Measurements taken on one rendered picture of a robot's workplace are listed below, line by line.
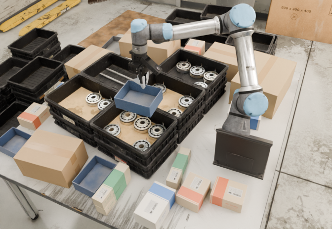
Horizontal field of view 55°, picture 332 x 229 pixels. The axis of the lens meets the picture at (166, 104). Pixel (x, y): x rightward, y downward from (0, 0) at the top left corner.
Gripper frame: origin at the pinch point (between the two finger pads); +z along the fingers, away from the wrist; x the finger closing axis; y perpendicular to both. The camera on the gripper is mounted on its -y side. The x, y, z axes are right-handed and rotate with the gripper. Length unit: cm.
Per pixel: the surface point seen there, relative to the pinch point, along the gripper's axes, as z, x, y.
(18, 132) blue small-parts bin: 42, 27, 78
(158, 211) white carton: 39, 40, -29
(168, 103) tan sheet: 26.7, -25.3, -1.5
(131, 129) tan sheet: 30.0, 3.5, 8.5
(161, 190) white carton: 37, 29, -25
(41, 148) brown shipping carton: 31, 38, 45
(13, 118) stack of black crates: 84, -14, 143
